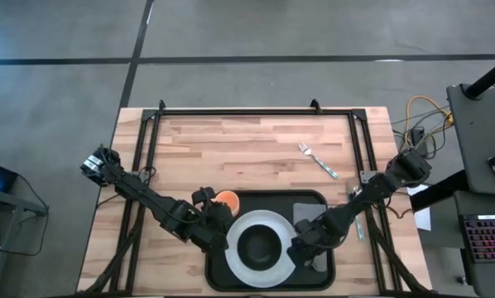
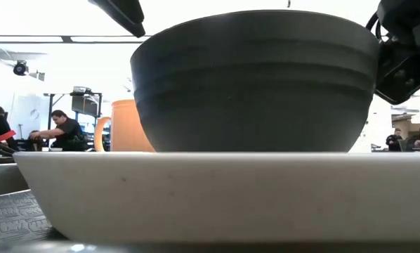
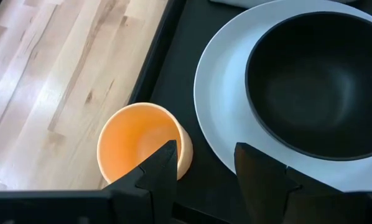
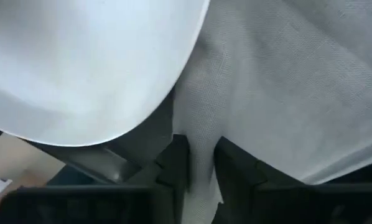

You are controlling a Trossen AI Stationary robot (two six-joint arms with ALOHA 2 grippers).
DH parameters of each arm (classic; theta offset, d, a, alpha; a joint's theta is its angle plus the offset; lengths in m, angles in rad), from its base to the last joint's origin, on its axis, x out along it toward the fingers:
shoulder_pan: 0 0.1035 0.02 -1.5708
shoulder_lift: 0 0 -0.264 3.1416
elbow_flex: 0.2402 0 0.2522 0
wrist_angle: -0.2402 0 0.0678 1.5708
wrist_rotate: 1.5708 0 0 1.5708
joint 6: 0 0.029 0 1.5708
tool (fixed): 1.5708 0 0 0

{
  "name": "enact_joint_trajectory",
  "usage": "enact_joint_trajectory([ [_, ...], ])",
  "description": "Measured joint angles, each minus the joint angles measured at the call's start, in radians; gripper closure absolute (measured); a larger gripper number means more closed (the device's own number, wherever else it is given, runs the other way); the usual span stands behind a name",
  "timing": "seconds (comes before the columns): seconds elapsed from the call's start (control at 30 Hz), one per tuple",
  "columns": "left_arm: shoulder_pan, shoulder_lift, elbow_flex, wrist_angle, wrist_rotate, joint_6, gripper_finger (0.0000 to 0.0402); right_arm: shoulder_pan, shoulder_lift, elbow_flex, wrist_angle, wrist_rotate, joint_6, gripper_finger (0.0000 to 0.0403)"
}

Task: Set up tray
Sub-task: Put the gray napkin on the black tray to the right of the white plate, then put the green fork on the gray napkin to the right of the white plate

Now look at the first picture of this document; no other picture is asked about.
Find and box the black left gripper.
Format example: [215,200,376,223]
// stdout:
[188,196,236,255]

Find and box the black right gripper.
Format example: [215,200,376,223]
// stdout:
[286,214,336,268]

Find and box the orange mug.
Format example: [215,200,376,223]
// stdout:
[212,190,242,218]

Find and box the black bowl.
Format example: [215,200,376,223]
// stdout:
[236,224,283,272]

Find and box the grey cloth napkin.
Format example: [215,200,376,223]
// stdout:
[292,202,329,273]

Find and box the white plate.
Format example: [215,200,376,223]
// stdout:
[224,209,299,289]

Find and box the black plastic tray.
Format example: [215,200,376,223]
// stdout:
[204,189,337,293]

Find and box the silver fork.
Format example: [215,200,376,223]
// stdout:
[297,142,340,180]

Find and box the white paper sheet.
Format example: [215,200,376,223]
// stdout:
[406,183,432,232]

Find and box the black support beam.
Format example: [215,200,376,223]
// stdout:
[409,169,469,213]

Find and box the black power adapter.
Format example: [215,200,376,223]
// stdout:
[410,127,430,155]

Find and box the grey laptop base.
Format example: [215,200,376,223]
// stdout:
[453,190,495,298]

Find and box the backlit laptop keyboard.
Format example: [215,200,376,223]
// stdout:
[458,213,495,264]

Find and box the grey desk top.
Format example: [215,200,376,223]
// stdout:
[445,83,495,195]

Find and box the grey side stand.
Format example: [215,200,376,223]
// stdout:
[0,185,50,298]

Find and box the black pole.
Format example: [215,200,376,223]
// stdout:
[464,53,495,100]

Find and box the black metal frame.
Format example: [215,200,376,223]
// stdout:
[75,99,433,297]

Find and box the yellow cable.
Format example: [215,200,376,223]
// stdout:
[404,94,454,151]

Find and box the thin black cable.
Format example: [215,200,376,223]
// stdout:
[0,173,50,257]

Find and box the black cable tangle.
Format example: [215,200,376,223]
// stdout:
[391,105,454,158]

